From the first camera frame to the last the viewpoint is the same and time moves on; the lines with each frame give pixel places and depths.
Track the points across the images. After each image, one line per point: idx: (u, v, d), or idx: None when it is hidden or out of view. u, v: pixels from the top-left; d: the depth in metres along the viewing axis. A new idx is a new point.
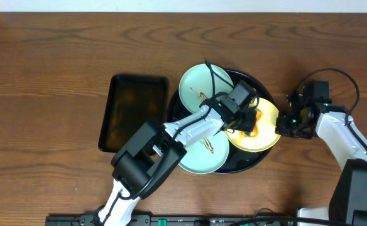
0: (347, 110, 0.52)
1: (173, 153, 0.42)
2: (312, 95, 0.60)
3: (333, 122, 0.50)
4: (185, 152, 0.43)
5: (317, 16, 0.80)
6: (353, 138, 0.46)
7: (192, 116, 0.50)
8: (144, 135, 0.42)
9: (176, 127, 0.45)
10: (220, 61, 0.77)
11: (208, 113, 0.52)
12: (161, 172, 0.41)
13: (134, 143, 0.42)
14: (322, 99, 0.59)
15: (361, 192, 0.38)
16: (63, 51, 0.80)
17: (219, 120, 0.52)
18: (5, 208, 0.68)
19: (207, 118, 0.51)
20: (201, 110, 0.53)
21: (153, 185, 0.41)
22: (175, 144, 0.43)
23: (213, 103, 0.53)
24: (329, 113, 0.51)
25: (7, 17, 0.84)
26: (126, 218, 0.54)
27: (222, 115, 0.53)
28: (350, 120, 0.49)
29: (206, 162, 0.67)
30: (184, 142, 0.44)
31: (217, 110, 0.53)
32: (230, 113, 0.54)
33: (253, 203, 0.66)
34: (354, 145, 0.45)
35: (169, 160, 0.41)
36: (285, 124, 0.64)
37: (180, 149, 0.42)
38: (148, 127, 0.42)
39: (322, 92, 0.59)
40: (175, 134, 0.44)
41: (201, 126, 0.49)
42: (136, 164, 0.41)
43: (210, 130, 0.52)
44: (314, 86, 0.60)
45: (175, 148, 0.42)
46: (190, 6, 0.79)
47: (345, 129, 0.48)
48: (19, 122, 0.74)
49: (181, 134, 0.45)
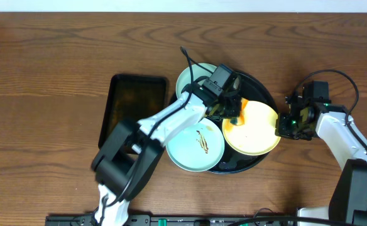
0: (346, 110, 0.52)
1: (150, 150, 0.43)
2: (312, 95, 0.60)
3: (333, 122, 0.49)
4: (162, 147, 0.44)
5: (317, 16, 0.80)
6: (353, 137, 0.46)
7: (171, 107, 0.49)
8: (119, 136, 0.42)
9: (154, 122, 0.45)
10: (220, 61, 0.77)
11: (188, 102, 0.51)
12: (142, 171, 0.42)
13: (110, 147, 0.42)
14: (322, 99, 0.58)
15: (361, 192, 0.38)
16: (63, 51, 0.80)
17: (200, 107, 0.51)
18: (5, 207, 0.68)
19: (187, 107, 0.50)
20: (181, 98, 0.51)
21: (134, 184, 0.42)
22: (152, 141, 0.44)
23: (194, 88, 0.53)
24: (330, 113, 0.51)
25: (7, 17, 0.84)
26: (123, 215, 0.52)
27: (203, 100, 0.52)
28: (350, 121, 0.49)
29: (204, 162, 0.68)
30: (161, 137, 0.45)
31: (198, 95, 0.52)
32: (211, 96, 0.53)
33: (253, 203, 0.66)
34: (354, 145, 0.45)
35: (148, 157, 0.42)
36: (285, 126, 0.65)
37: (157, 145, 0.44)
38: (122, 127, 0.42)
39: (322, 92, 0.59)
40: (151, 130, 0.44)
41: (181, 115, 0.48)
42: (116, 167, 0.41)
43: (191, 118, 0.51)
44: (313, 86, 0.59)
45: (150, 145, 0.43)
46: (190, 6, 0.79)
47: (346, 129, 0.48)
48: (19, 122, 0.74)
49: (159, 129, 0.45)
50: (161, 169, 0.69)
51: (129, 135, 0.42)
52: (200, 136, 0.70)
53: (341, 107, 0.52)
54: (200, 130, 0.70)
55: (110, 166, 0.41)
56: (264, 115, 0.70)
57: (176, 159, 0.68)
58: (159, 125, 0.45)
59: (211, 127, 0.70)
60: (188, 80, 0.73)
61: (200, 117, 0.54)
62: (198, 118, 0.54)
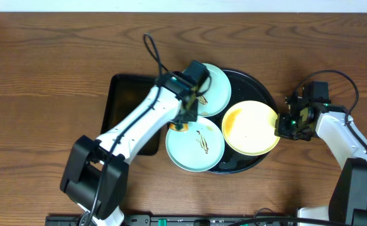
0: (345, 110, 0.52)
1: (111, 169, 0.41)
2: (312, 95, 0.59)
3: (332, 121, 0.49)
4: (126, 165, 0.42)
5: (317, 16, 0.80)
6: (353, 137, 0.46)
7: (139, 111, 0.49)
8: (78, 158, 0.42)
9: (115, 137, 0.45)
10: (220, 61, 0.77)
11: (156, 102, 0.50)
12: (107, 192, 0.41)
13: (72, 169, 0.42)
14: (323, 98, 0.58)
15: (361, 190, 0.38)
16: (63, 51, 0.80)
17: (174, 100, 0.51)
18: (5, 207, 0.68)
19: (156, 107, 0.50)
20: (149, 98, 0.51)
21: (104, 204, 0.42)
22: (114, 159, 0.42)
23: (166, 81, 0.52)
24: (330, 113, 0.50)
25: (7, 18, 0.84)
26: (117, 216, 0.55)
27: (177, 92, 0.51)
28: (349, 122, 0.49)
29: (203, 162, 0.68)
30: (125, 152, 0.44)
31: (171, 88, 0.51)
32: (188, 85, 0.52)
33: (253, 203, 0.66)
34: (354, 145, 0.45)
35: (110, 177, 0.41)
36: (285, 126, 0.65)
37: (119, 164, 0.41)
38: (79, 149, 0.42)
39: (322, 93, 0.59)
40: (112, 144, 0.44)
41: (147, 119, 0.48)
42: (83, 186, 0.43)
43: (163, 118, 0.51)
44: (313, 86, 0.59)
45: (113, 163, 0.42)
46: (190, 5, 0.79)
47: (346, 129, 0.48)
48: (19, 122, 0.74)
49: (121, 142, 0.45)
50: (162, 169, 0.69)
51: (87, 155, 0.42)
52: (200, 136, 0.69)
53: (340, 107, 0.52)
54: (200, 130, 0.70)
55: (77, 184, 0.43)
56: (263, 115, 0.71)
57: (176, 159, 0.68)
58: (123, 137, 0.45)
59: (211, 127, 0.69)
60: None
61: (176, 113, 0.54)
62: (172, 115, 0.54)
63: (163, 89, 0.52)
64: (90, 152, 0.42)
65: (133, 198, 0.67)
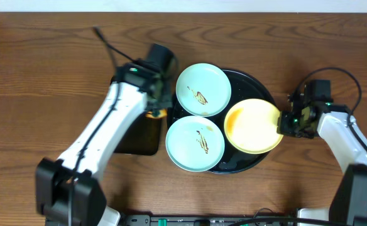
0: (348, 110, 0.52)
1: (79, 187, 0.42)
2: (313, 94, 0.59)
3: (335, 122, 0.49)
4: (94, 179, 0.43)
5: (317, 16, 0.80)
6: (355, 140, 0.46)
7: (102, 115, 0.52)
8: (44, 182, 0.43)
9: (78, 152, 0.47)
10: (220, 61, 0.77)
11: (117, 103, 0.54)
12: (81, 209, 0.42)
13: (41, 194, 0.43)
14: (325, 98, 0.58)
15: (363, 197, 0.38)
16: (63, 51, 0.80)
17: (137, 95, 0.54)
18: (5, 207, 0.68)
19: (117, 107, 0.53)
20: (109, 98, 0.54)
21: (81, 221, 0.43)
22: (81, 177, 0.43)
23: (126, 74, 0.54)
24: (332, 113, 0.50)
25: (7, 17, 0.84)
26: (110, 217, 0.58)
27: (139, 84, 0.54)
28: (352, 123, 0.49)
29: (203, 162, 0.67)
30: (91, 167, 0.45)
31: (132, 80, 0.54)
32: (150, 74, 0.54)
33: (254, 203, 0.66)
34: (357, 149, 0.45)
35: (80, 195, 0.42)
36: (287, 125, 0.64)
37: (86, 180, 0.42)
38: (43, 172, 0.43)
39: (323, 91, 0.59)
40: (77, 160, 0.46)
41: (111, 120, 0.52)
42: (58, 207, 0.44)
43: (129, 116, 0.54)
44: (315, 85, 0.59)
45: (80, 181, 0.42)
46: (190, 5, 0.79)
47: (349, 131, 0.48)
48: (19, 122, 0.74)
49: (86, 155, 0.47)
50: (162, 169, 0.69)
51: (52, 177, 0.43)
52: (200, 136, 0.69)
53: (343, 107, 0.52)
54: (200, 130, 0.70)
55: (51, 207, 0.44)
56: (264, 112, 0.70)
57: (176, 159, 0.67)
58: (87, 149, 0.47)
59: (211, 127, 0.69)
60: (186, 81, 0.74)
61: (142, 105, 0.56)
62: (138, 110, 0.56)
63: (124, 85, 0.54)
64: (55, 172, 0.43)
65: (133, 199, 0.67)
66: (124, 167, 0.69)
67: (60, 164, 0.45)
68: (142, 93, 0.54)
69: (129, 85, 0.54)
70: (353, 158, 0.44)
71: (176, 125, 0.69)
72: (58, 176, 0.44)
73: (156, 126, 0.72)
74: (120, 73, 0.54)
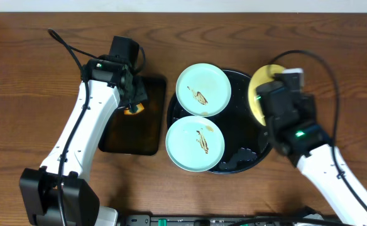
0: (320, 129, 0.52)
1: (68, 190, 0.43)
2: (274, 112, 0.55)
3: (323, 174, 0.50)
4: (81, 181, 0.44)
5: (317, 16, 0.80)
6: (347, 194, 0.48)
7: (75, 116, 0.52)
8: (30, 194, 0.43)
9: (59, 157, 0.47)
10: (220, 61, 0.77)
11: (90, 101, 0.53)
12: (75, 210, 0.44)
13: (31, 205, 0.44)
14: (286, 113, 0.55)
15: None
16: (63, 51, 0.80)
17: (109, 90, 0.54)
18: (5, 208, 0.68)
19: (92, 107, 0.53)
20: (81, 98, 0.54)
21: (76, 220, 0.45)
22: (67, 181, 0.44)
23: (92, 71, 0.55)
24: (312, 152, 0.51)
25: (7, 18, 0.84)
26: (109, 215, 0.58)
27: (109, 78, 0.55)
28: (343, 171, 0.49)
29: (203, 162, 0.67)
30: (77, 169, 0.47)
31: (100, 76, 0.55)
32: (117, 66, 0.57)
33: (254, 203, 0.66)
34: (350, 206, 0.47)
35: (70, 198, 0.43)
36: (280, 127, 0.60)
37: (73, 183, 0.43)
38: (26, 184, 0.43)
39: (284, 105, 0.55)
40: (60, 164, 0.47)
41: (87, 120, 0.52)
42: (51, 214, 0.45)
43: (105, 114, 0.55)
44: (274, 102, 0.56)
45: (67, 184, 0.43)
46: (190, 5, 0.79)
47: (341, 183, 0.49)
48: (19, 122, 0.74)
49: (68, 160, 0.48)
50: (162, 169, 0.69)
51: (37, 186, 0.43)
52: (200, 136, 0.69)
53: (316, 130, 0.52)
54: (200, 130, 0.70)
55: (43, 214, 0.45)
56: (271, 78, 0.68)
57: (176, 159, 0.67)
58: (68, 151, 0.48)
59: (211, 127, 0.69)
60: (186, 81, 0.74)
61: (115, 100, 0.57)
62: (113, 104, 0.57)
63: (93, 81, 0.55)
64: (39, 182, 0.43)
65: (133, 198, 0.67)
66: (124, 167, 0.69)
67: (44, 171, 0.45)
68: (113, 86, 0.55)
69: (98, 81, 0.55)
70: (352, 220, 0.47)
71: (176, 125, 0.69)
72: (44, 185, 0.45)
73: (156, 125, 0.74)
74: (87, 71, 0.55)
